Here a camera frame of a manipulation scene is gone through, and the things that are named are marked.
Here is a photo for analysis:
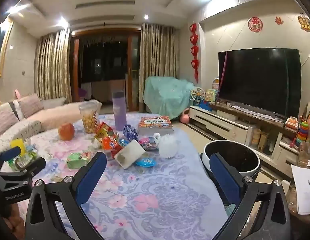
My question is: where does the red snack bag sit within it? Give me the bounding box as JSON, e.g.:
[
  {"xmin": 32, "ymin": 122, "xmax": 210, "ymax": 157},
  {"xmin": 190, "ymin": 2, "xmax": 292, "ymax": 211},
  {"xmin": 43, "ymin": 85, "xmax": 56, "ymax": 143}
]
[{"xmin": 95, "ymin": 122, "xmax": 115, "ymax": 143}]

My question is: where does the blue candy wrapper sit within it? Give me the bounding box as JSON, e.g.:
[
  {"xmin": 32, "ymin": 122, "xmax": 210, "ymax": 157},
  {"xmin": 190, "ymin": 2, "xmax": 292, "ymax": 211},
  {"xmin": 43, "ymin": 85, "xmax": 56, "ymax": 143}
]
[{"xmin": 135, "ymin": 158, "xmax": 156, "ymax": 167}]

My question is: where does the pink plastic wrapper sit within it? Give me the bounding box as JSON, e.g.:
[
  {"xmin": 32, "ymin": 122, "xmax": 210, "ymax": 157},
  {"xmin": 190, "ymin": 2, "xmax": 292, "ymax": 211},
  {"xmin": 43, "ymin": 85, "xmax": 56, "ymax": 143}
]
[{"xmin": 138, "ymin": 137, "xmax": 150, "ymax": 145}]

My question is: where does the white round trash bin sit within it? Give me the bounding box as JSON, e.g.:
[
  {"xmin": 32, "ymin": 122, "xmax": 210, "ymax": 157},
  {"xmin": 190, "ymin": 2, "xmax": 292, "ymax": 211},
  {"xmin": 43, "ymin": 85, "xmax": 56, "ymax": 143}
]
[{"xmin": 200, "ymin": 140, "xmax": 261, "ymax": 179}]

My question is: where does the person's left hand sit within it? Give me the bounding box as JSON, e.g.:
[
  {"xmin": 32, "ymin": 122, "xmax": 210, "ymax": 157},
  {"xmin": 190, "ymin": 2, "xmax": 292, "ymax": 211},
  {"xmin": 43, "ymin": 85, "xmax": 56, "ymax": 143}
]
[{"xmin": 3, "ymin": 203, "xmax": 25, "ymax": 239}]

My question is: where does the green snack packet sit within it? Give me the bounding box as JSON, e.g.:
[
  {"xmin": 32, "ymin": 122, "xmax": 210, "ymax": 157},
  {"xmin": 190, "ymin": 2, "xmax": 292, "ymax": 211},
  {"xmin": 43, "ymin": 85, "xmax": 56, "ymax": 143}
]
[{"xmin": 66, "ymin": 152, "xmax": 91, "ymax": 169}]

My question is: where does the red apple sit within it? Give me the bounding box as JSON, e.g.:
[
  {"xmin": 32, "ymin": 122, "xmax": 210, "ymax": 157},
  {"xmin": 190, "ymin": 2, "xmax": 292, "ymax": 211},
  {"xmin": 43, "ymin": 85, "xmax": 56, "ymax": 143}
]
[{"xmin": 58, "ymin": 123, "xmax": 75, "ymax": 141}]

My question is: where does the orange snack bag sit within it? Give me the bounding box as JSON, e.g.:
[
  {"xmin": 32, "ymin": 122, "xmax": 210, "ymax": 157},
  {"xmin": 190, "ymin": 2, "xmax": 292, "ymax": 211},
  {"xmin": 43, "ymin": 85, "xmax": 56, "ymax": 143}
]
[{"xmin": 102, "ymin": 135, "xmax": 122, "ymax": 156}]

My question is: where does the white TV cabinet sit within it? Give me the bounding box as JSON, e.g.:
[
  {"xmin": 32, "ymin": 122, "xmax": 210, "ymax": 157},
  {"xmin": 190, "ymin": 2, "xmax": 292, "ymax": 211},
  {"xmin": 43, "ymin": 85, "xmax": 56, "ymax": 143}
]
[{"xmin": 189, "ymin": 106, "xmax": 299, "ymax": 178}]

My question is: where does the floral tablecloth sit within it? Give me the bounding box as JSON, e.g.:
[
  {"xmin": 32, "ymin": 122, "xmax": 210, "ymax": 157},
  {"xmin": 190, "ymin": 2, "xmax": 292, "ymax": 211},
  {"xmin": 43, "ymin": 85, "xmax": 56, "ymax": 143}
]
[{"xmin": 26, "ymin": 120, "xmax": 228, "ymax": 239}]

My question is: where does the clear jar of snacks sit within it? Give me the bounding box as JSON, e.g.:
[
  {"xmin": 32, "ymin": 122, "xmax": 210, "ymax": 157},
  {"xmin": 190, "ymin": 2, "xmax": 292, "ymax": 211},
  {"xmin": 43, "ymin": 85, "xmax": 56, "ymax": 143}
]
[{"xmin": 79, "ymin": 101, "xmax": 99, "ymax": 134}]

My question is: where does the colourful foil wrapper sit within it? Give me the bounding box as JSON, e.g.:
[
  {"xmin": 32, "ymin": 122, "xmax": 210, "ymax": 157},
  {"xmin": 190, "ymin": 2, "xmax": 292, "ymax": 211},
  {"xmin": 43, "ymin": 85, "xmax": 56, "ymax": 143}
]
[{"xmin": 145, "ymin": 133, "xmax": 161, "ymax": 151}]

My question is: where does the colourful children's book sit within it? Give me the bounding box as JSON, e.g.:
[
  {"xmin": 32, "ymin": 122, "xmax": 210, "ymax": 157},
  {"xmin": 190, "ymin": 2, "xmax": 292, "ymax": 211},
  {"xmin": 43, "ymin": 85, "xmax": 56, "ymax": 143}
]
[{"xmin": 137, "ymin": 116, "xmax": 174, "ymax": 136}]

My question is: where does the left beige curtain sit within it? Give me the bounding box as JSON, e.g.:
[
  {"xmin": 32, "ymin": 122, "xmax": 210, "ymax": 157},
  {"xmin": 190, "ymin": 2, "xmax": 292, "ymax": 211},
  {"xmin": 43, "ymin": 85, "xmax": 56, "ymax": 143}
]
[{"xmin": 34, "ymin": 28, "xmax": 72, "ymax": 102}]

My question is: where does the beige curtain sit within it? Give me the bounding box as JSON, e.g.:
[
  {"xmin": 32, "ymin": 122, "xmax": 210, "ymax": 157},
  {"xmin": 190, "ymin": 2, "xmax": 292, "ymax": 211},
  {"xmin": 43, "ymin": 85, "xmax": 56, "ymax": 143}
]
[
  {"xmin": 138, "ymin": 23, "xmax": 179, "ymax": 112},
  {"xmin": 34, "ymin": 28, "xmax": 72, "ymax": 102}
]

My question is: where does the purple water bottle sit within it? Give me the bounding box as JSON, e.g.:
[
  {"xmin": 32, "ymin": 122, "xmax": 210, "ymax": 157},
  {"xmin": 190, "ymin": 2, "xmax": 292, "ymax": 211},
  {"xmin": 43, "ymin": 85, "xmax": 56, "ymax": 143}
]
[{"xmin": 112, "ymin": 90, "xmax": 127, "ymax": 131}]

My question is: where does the pink kettlebell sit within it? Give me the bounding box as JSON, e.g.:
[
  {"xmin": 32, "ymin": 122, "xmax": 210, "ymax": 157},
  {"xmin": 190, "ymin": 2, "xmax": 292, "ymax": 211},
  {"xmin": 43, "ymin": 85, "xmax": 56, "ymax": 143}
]
[{"xmin": 180, "ymin": 108, "xmax": 190, "ymax": 124}]

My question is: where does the black flat screen television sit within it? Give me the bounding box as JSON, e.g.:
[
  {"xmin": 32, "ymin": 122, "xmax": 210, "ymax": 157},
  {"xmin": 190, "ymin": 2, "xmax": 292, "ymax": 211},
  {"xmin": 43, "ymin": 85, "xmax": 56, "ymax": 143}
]
[{"xmin": 218, "ymin": 48, "xmax": 301, "ymax": 117}]

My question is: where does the toy ferris wheel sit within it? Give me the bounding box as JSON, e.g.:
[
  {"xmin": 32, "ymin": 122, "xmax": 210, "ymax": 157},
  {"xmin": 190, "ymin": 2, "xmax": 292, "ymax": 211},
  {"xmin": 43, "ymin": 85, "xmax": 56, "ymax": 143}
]
[{"xmin": 190, "ymin": 87, "xmax": 205, "ymax": 106}]

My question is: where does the teal cloth covered furniture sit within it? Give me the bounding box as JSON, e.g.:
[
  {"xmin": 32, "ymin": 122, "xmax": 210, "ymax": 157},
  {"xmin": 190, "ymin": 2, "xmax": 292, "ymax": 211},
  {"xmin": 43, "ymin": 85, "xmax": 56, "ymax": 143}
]
[{"xmin": 143, "ymin": 76, "xmax": 195, "ymax": 120}]

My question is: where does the right beige curtain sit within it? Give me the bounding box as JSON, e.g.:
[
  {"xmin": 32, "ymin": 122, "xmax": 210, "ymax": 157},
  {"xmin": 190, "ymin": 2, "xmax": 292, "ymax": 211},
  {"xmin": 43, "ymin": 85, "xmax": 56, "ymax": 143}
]
[{"xmin": 138, "ymin": 23, "xmax": 179, "ymax": 112}]

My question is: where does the round red fu decoration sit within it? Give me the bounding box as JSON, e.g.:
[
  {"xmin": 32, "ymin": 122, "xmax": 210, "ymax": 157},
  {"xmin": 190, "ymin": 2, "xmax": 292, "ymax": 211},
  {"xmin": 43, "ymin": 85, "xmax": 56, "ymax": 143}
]
[{"xmin": 248, "ymin": 17, "xmax": 263, "ymax": 33}]

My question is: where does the rainbow stacking ring toy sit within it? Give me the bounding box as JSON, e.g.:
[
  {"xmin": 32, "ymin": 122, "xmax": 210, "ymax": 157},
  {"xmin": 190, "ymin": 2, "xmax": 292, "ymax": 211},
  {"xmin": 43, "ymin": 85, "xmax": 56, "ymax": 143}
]
[{"xmin": 290, "ymin": 121, "xmax": 309, "ymax": 148}]

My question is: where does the wooden sliding door frame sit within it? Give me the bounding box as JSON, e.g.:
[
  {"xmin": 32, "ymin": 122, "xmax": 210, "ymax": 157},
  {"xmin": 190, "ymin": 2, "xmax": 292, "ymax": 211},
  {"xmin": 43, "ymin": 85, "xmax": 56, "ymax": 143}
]
[{"xmin": 70, "ymin": 27, "xmax": 141, "ymax": 112}]

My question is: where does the red hanging lantern string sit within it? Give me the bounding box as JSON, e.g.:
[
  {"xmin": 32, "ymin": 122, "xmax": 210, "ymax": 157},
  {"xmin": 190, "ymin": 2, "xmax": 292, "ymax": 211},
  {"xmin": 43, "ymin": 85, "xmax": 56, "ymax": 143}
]
[{"xmin": 188, "ymin": 23, "xmax": 200, "ymax": 84}]

